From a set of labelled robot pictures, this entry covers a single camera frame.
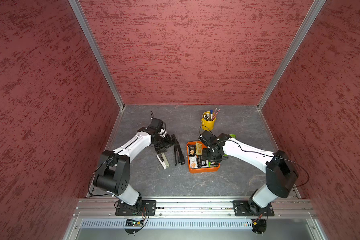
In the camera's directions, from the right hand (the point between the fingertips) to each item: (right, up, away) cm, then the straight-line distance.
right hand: (207, 161), depth 84 cm
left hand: (-21, +7, +2) cm, 22 cm away
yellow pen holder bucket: (+2, +22, +16) cm, 27 cm away
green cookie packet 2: (+3, +10, -24) cm, 26 cm away
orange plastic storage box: (+1, -6, +3) cm, 6 cm away
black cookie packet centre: (-5, -1, +4) cm, 6 cm away
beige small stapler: (-26, -1, +4) cm, 27 cm away
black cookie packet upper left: (-9, +5, +8) cm, 13 cm away
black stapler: (-17, +1, +6) cm, 18 cm away
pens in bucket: (+6, +27, +18) cm, 33 cm away
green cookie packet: (+21, +13, +18) cm, 30 cm away
